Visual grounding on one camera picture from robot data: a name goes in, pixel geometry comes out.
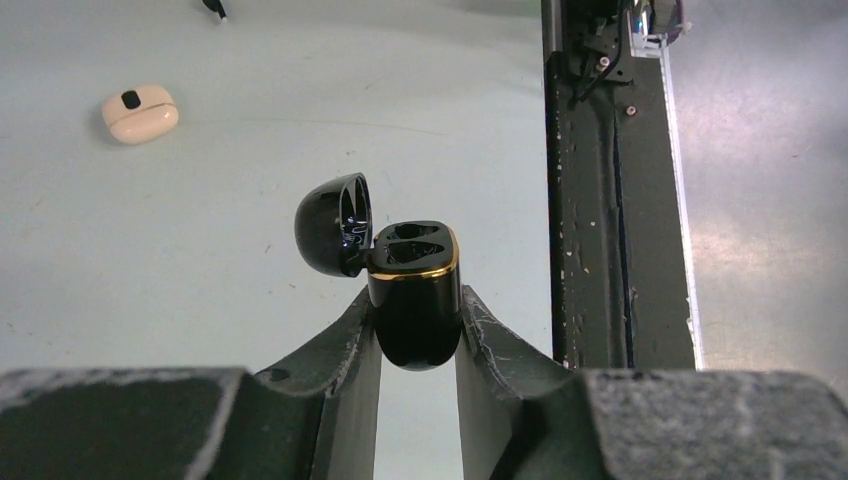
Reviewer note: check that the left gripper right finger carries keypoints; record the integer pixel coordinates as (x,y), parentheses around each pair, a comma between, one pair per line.
(525,416)

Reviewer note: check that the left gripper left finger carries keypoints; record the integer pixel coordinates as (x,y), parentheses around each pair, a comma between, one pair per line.
(310,415)

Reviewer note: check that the black earbud charging case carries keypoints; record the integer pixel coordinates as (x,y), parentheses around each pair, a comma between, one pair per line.
(413,269)

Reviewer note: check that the white earbud charging case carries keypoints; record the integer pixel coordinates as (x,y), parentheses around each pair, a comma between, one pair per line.
(140,114)

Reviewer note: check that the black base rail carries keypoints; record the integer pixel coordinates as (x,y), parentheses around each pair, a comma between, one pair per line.
(621,261)

